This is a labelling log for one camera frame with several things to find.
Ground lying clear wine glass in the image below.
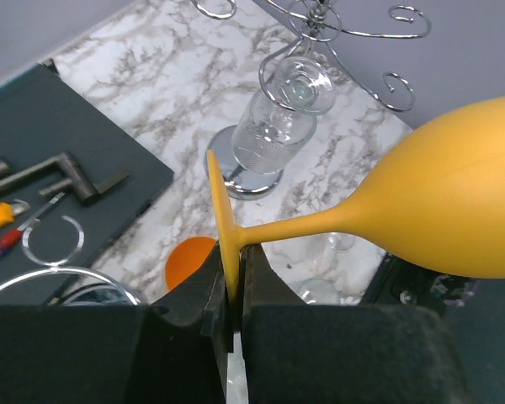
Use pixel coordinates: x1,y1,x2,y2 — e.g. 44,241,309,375
297,232,356,305

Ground tall chrome glass rack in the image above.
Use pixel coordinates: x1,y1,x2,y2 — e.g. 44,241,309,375
208,1,432,199

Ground dark grey tray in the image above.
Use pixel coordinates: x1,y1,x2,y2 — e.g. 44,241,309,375
0,62,174,304

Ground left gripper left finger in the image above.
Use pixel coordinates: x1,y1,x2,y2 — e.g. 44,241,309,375
0,247,231,403

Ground ribbed clear wine glass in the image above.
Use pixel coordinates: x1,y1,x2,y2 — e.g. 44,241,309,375
231,56,336,174

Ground red blue screwdriver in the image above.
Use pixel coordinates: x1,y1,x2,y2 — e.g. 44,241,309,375
0,192,66,259

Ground orange plastic goblet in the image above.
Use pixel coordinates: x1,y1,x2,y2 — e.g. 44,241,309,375
165,236,216,291

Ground small chrome ring rack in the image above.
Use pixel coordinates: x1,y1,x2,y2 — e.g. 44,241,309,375
0,215,141,306

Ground yellow plastic goblet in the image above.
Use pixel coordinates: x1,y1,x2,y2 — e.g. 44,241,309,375
207,96,505,301

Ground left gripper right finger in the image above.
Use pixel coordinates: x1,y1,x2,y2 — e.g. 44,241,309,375
240,245,473,403

